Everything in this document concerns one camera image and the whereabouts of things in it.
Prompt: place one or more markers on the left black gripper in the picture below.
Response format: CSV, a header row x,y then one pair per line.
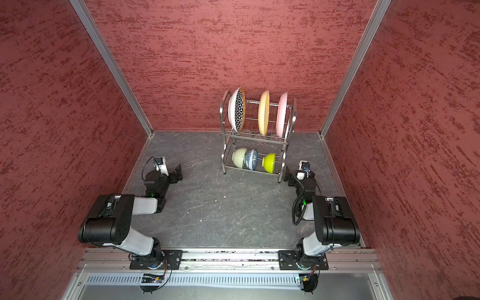
x,y
174,176

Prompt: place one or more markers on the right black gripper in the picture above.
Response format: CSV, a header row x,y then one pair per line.
x,y
292,178

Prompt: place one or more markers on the steel two-tier dish rack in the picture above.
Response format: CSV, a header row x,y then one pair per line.
x,y
251,138

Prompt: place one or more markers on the pink bear plate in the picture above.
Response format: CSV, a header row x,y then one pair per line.
x,y
281,114

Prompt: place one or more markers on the yellow bear plate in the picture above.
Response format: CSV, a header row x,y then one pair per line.
x,y
264,113

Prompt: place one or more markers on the white patterned deep plate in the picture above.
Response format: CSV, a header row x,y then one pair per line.
x,y
236,109

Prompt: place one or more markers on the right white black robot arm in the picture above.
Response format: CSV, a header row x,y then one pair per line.
x,y
334,222

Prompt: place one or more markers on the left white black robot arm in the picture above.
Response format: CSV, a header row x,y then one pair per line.
x,y
108,222

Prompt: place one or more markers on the lime green bowl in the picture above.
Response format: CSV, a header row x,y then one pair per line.
x,y
268,163

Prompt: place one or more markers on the blue floral white bowl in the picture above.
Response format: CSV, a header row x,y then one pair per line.
x,y
251,159

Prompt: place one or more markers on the pale green bowl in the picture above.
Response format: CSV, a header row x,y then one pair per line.
x,y
238,157

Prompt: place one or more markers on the right base circuit board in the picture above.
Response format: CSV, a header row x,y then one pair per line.
x,y
308,283

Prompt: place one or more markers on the base circuit board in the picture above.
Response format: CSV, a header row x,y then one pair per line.
x,y
308,283
151,282

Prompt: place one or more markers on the left base circuit board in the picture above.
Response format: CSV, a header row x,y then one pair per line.
x,y
151,282

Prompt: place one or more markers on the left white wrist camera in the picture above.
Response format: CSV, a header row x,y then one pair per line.
x,y
160,165

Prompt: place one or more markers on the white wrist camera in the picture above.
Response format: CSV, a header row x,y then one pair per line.
x,y
160,165
303,168

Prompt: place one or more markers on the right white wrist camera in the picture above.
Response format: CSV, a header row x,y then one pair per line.
x,y
303,168

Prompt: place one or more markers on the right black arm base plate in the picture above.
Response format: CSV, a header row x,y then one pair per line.
x,y
292,260

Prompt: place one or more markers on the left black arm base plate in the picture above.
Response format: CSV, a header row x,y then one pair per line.
x,y
168,258

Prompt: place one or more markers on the aluminium front rail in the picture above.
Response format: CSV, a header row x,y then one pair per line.
x,y
225,268

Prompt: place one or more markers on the left aluminium corner post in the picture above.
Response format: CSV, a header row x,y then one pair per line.
x,y
94,33

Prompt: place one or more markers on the aluminium corner post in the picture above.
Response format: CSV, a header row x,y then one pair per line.
x,y
94,33
367,37

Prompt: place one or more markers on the right aluminium corner post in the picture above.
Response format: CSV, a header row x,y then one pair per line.
x,y
367,37

